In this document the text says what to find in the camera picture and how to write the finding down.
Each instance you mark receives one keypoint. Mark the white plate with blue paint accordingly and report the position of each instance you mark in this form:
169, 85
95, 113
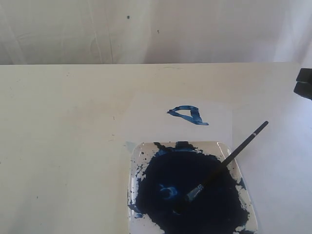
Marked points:
161, 173

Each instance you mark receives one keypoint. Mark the black paintbrush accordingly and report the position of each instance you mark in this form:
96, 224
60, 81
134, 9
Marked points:
184, 202

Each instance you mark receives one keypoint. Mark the white paper sheet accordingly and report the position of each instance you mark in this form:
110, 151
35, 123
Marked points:
147, 120

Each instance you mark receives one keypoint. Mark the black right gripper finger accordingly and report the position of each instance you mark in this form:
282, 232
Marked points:
304, 90
305, 76

